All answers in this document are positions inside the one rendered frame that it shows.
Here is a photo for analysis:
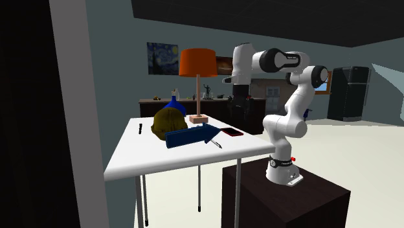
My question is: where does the starry night wall picture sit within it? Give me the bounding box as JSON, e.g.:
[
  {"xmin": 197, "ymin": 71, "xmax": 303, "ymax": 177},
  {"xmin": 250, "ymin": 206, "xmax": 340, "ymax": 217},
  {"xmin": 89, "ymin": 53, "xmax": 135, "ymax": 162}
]
[{"xmin": 146, "ymin": 41, "xmax": 180, "ymax": 76}]

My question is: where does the dark sideboard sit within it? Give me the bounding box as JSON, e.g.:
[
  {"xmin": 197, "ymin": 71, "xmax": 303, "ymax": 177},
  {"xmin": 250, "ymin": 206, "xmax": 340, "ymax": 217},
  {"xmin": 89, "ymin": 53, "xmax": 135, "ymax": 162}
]
[{"xmin": 138, "ymin": 97, "xmax": 268, "ymax": 136}]

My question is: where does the blue arrow-shaped block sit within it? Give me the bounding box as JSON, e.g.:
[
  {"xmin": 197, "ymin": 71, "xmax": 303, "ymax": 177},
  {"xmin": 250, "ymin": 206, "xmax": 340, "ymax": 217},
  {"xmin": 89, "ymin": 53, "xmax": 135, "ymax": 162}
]
[{"xmin": 164, "ymin": 122, "xmax": 222, "ymax": 150}]

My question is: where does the dark orange wall picture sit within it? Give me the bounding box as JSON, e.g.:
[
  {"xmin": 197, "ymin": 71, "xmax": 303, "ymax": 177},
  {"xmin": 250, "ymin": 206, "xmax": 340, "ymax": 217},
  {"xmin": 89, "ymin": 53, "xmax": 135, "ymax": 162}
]
[{"xmin": 215, "ymin": 56, "xmax": 234, "ymax": 76}]

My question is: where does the dark robot stand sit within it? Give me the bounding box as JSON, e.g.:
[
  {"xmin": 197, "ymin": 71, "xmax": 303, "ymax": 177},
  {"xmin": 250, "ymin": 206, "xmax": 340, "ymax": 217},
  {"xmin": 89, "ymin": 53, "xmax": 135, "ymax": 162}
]
[{"xmin": 221, "ymin": 157, "xmax": 352, "ymax": 228}]

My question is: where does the blue flask with pale stopper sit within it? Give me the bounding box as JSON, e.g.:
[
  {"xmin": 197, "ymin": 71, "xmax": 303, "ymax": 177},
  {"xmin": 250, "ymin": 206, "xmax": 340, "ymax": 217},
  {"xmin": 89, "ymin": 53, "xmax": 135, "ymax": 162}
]
[{"xmin": 162, "ymin": 88, "xmax": 188, "ymax": 117}]

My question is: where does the red phone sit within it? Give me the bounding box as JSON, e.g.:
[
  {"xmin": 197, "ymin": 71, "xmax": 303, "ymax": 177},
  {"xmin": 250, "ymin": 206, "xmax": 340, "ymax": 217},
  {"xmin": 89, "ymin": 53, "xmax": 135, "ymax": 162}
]
[{"xmin": 220, "ymin": 127, "xmax": 245, "ymax": 138}]

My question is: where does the window with brown frame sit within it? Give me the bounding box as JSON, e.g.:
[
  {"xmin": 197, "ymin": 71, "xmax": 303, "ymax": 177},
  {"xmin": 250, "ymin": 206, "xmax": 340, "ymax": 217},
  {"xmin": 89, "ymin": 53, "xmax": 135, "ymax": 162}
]
[{"xmin": 314, "ymin": 70, "xmax": 333, "ymax": 96}]

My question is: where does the white table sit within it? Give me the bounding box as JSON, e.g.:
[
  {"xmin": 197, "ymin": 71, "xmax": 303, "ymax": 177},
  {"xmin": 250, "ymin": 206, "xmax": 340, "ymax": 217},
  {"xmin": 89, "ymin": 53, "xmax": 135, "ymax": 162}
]
[{"xmin": 103, "ymin": 114, "xmax": 277, "ymax": 228}]

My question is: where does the orange shade table lamp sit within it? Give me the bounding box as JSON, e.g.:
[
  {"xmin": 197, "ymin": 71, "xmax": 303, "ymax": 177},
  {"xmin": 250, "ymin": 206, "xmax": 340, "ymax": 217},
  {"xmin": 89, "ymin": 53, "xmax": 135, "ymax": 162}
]
[{"xmin": 178, "ymin": 47, "xmax": 219, "ymax": 125}]

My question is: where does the olive knitted beanie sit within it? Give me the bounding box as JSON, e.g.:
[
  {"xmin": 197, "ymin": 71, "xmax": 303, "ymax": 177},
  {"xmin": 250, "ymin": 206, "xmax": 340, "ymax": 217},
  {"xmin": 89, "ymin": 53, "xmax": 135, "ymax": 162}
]
[{"xmin": 150, "ymin": 107, "xmax": 190, "ymax": 142}]

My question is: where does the black refrigerator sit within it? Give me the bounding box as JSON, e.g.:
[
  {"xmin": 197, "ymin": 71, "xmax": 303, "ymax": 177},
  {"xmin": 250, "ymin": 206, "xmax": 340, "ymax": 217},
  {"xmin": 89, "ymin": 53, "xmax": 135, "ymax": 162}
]
[{"xmin": 326, "ymin": 65, "xmax": 371, "ymax": 122}]

